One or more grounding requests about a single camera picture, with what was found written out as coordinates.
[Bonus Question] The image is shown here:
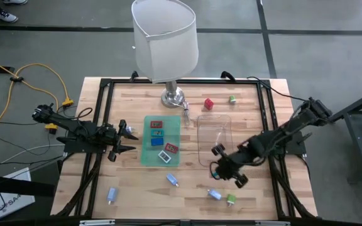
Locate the black beam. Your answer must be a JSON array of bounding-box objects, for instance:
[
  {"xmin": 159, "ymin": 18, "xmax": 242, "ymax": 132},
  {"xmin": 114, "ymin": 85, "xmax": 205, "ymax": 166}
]
[{"xmin": 0, "ymin": 173, "xmax": 56, "ymax": 198}]

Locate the dark metal side table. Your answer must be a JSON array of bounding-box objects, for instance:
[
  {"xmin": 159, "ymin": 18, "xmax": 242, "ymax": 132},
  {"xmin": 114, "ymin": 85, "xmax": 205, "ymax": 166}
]
[{"xmin": 326, "ymin": 86, "xmax": 362, "ymax": 181}]

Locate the white printed sign board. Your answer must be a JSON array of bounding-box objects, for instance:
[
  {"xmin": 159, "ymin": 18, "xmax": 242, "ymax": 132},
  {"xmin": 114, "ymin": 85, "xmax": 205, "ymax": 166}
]
[{"xmin": 0, "ymin": 167, "xmax": 36, "ymax": 220}]

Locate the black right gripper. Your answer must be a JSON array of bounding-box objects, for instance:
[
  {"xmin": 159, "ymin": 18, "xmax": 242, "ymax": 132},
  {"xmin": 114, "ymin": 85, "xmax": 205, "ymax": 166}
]
[{"xmin": 211, "ymin": 143, "xmax": 250, "ymax": 189}]

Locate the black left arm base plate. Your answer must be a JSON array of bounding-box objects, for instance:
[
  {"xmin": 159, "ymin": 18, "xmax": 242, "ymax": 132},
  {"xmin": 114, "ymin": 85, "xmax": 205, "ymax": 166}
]
[{"xmin": 57, "ymin": 136, "xmax": 106, "ymax": 154}]

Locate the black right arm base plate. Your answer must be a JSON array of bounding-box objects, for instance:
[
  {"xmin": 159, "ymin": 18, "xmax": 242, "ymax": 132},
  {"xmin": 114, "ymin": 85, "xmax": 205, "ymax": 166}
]
[{"xmin": 264, "ymin": 130, "xmax": 313, "ymax": 155}]

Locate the green translucent plastic bin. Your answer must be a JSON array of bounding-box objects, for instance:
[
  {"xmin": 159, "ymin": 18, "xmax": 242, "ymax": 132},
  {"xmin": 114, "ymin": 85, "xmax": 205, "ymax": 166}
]
[{"xmin": 140, "ymin": 115, "xmax": 182, "ymax": 168}]

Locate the white floor cable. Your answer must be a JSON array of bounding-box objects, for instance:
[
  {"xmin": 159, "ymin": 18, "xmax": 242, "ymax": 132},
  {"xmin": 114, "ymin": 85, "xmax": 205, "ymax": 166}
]
[{"xmin": 0, "ymin": 143, "xmax": 65, "ymax": 173}]

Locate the silver metal bracket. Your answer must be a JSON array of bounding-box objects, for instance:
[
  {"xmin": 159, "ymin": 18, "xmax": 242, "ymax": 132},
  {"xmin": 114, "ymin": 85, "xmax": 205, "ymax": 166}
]
[
  {"xmin": 79, "ymin": 220, "xmax": 116, "ymax": 226},
  {"xmin": 255, "ymin": 220, "xmax": 291, "ymax": 226}
]

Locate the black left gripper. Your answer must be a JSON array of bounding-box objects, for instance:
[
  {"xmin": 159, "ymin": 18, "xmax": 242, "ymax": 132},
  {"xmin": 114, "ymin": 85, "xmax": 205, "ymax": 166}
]
[{"xmin": 101, "ymin": 119, "xmax": 140, "ymax": 162}]

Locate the black floor cable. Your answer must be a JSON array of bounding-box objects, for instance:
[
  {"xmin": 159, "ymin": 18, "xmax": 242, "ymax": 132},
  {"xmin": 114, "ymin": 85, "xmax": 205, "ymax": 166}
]
[{"xmin": 0, "ymin": 119, "xmax": 39, "ymax": 126}]

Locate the yellow extension cable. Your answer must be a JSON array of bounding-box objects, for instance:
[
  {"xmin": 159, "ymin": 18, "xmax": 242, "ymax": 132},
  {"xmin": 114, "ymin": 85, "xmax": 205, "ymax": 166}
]
[{"xmin": 0, "ymin": 53, "xmax": 72, "ymax": 145}]

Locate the bundled clear lamp cord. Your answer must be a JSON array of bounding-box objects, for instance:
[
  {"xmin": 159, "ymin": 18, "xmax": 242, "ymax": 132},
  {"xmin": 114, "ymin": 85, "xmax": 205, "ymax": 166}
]
[{"xmin": 180, "ymin": 99, "xmax": 192, "ymax": 128}]

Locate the black aluminium table frame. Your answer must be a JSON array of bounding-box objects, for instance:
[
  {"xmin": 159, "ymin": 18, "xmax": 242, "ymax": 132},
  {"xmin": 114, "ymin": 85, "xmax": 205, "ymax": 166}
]
[{"xmin": 55, "ymin": 71, "xmax": 319, "ymax": 220}]

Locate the white digital clock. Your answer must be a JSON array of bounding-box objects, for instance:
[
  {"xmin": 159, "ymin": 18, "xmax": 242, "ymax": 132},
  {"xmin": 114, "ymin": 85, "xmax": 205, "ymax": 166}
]
[{"xmin": 157, "ymin": 150, "xmax": 172, "ymax": 164}]

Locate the clear plastic bin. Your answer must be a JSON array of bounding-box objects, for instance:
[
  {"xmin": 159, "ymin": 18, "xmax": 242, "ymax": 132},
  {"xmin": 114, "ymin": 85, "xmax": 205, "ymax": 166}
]
[{"xmin": 196, "ymin": 114, "xmax": 236, "ymax": 168}]

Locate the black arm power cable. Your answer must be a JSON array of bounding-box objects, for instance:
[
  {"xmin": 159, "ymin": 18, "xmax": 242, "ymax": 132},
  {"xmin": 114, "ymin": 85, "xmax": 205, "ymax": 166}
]
[{"xmin": 246, "ymin": 76, "xmax": 309, "ymax": 103}]

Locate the table lamp white shade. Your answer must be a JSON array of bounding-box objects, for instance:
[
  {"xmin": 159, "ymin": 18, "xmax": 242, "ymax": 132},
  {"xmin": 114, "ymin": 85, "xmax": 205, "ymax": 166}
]
[{"xmin": 131, "ymin": 0, "xmax": 200, "ymax": 109}]

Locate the light blue wall charger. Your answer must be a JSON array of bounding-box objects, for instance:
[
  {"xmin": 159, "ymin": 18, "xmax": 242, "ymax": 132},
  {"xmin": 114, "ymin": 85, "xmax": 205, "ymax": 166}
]
[
  {"xmin": 206, "ymin": 188, "xmax": 222, "ymax": 201},
  {"xmin": 106, "ymin": 186, "xmax": 119, "ymax": 205},
  {"xmin": 165, "ymin": 173, "xmax": 180, "ymax": 188}
]

